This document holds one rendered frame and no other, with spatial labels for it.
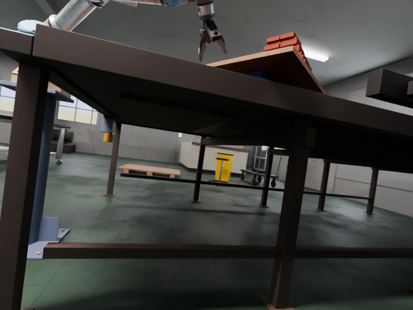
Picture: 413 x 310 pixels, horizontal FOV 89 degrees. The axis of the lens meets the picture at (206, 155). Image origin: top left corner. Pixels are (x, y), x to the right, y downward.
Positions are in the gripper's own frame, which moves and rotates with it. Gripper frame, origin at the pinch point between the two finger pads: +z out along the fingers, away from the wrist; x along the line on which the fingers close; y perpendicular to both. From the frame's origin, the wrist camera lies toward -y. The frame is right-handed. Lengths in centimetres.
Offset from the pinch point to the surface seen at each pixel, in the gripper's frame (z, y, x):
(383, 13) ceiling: 59, 161, -315
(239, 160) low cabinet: 442, 342, -143
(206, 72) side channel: -11.2, -43.9, 16.4
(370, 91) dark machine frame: 5, -62, -37
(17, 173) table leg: 0, -50, 84
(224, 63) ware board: -7.0, -29.3, 4.6
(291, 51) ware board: -13, -50, -11
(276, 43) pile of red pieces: -2.2, -9.6, -31.3
